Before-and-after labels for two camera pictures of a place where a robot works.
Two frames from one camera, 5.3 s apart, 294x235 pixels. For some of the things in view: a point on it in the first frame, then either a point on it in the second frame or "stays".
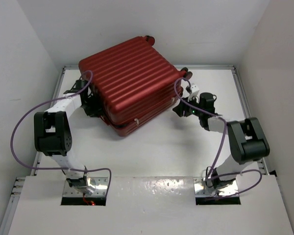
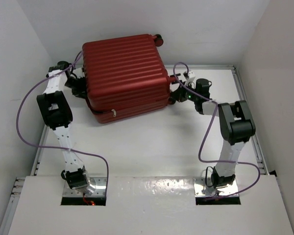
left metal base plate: [100, 183] stays
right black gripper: [182, 108] to [179, 94]
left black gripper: [95, 112] to [81, 92]
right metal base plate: [202, 189] stays
